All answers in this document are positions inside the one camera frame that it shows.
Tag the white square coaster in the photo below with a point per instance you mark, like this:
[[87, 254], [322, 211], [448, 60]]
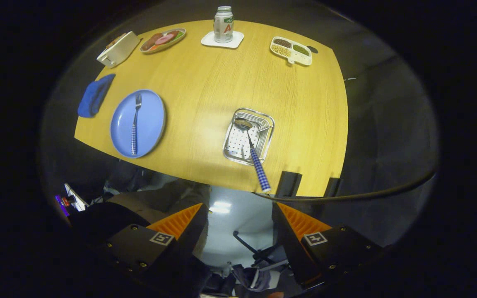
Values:
[[236, 40]]

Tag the white toaster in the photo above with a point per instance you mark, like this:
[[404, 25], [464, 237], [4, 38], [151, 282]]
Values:
[[118, 50]]

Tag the pink ham slice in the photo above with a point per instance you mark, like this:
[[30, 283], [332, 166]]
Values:
[[164, 39]]

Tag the blue folded cloth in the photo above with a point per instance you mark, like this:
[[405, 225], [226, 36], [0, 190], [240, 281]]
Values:
[[93, 97]]

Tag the black office chair base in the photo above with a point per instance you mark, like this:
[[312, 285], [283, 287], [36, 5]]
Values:
[[246, 245]]

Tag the brown meat piece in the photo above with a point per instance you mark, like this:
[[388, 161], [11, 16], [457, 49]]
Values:
[[149, 42]]

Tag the white divided snack tray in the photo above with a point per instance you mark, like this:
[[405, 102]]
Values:
[[290, 49]]

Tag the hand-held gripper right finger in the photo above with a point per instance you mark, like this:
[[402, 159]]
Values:
[[292, 248]]

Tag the oval food plate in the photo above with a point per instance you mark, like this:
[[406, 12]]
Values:
[[172, 42]]

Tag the white drink bottle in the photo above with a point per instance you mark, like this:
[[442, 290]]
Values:
[[223, 27]]

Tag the toast slices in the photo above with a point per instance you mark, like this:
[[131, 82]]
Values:
[[114, 41]]

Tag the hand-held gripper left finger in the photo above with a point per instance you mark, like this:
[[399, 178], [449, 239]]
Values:
[[186, 252]]

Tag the blue round plate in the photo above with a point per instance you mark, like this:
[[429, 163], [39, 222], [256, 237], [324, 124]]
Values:
[[151, 120]]

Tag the laptop with lit screen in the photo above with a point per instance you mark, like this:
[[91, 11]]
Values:
[[62, 205]]

